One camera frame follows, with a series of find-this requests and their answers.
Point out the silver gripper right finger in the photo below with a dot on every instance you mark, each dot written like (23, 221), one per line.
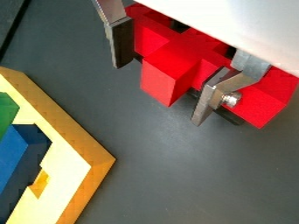
(221, 89)

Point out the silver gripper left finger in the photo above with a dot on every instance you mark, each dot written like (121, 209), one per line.
(120, 30)

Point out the red E-shaped block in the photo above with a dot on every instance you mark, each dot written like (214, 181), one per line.
(181, 57)

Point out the yellow wooden puzzle board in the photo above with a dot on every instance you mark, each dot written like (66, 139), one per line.
(75, 164)

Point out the green block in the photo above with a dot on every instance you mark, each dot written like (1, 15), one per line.
(9, 111)

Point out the blue block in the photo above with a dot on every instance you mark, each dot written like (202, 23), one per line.
(23, 148)

